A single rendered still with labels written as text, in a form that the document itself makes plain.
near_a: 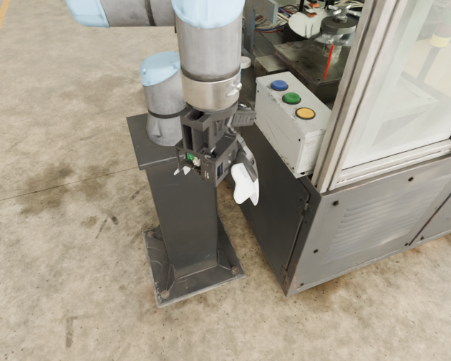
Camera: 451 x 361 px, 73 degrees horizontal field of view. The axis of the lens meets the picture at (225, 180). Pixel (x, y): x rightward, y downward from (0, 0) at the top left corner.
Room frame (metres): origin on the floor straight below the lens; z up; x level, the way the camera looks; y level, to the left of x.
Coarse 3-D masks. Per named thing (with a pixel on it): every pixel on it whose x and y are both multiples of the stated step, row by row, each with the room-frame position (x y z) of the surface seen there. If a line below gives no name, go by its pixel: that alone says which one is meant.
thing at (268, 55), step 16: (256, 0) 1.26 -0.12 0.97; (272, 0) 1.17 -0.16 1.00; (272, 16) 1.13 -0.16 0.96; (256, 32) 1.53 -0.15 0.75; (288, 32) 1.25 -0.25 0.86; (256, 48) 1.34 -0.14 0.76; (272, 48) 1.35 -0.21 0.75; (288, 48) 1.13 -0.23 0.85; (304, 48) 1.13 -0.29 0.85; (320, 48) 1.13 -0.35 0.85; (256, 64) 1.10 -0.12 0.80; (272, 64) 1.06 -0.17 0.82; (288, 64) 1.04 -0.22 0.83; (304, 64) 1.00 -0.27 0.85; (320, 64) 1.00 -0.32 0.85; (336, 64) 1.00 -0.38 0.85; (304, 80) 0.93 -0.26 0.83; (320, 80) 0.89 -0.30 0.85; (336, 80) 0.90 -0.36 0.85; (320, 96) 0.88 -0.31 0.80
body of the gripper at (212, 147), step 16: (192, 112) 0.34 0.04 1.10; (208, 112) 0.33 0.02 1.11; (224, 112) 0.33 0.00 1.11; (192, 128) 0.32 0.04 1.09; (208, 128) 0.33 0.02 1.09; (224, 128) 0.36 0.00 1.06; (176, 144) 0.34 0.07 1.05; (192, 144) 0.34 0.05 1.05; (208, 144) 0.33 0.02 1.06; (224, 144) 0.34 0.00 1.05; (192, 160) 0.33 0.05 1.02; (208, 160) 0.31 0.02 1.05; (224, 160) 0.34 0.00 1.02; (208, 176) 0.31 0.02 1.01; (224, 176) 0.33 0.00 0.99
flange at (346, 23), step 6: (324, 18) 1.11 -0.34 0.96; (330, 18) 1.11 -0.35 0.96; (336, 18) 1.06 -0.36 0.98; (342, 18) 1.06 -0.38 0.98; (348, 18) 1.11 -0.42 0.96; (324, 24) 1.06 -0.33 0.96; (330, 24) 1.05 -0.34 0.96; (336, 24) 1.05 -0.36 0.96; (342, 24) 1.05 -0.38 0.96; (348, 24) 1.05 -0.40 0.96; (354, 24) 1.05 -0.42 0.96; (336, 30) 1.03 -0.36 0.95; (342, 30) 1.02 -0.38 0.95; (348, 30) 1.03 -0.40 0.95
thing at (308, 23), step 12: (300, 12) 1.19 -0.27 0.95; (312, 12) 1.19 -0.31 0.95; (324, 12) 1.19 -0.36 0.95; (360, 12) 1.19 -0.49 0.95; (288, 24) 1.08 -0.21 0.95; (300, 24) 1.08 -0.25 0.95; (312, 24) 1.08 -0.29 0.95; (312, 36) 0.98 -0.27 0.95; (324, 36) 0.98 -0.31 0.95; (336, 36) 0.98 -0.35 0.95; (348, 36) 0.98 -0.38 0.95
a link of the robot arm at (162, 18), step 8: (152, 0) 0.43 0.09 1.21; (160, 0) 0.43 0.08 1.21; (168, 0) 0.43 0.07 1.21; (152, 8) 0.43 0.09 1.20; (160, 8) 0.43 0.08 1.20; (168, 8) 0.43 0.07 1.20; (160, 16) 0.43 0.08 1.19; (168, 16) 0.43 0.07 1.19; (160, 24) 0.44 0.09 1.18; (168, 24) 0.44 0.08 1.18
